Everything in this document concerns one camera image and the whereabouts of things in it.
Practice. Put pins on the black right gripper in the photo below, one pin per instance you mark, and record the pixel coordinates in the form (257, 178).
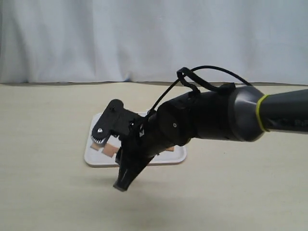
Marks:
(150, 138)

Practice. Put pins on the notched wooden stick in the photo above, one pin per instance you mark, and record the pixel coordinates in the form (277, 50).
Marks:
(95, 146)

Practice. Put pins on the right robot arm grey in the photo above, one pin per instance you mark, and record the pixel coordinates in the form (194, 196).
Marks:
(242, 114)

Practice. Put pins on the white rectangular plastic tray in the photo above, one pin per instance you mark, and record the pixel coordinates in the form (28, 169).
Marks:
(97, 159)

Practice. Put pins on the white backdrop curtain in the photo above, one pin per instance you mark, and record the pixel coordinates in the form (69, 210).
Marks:
(44, 41)

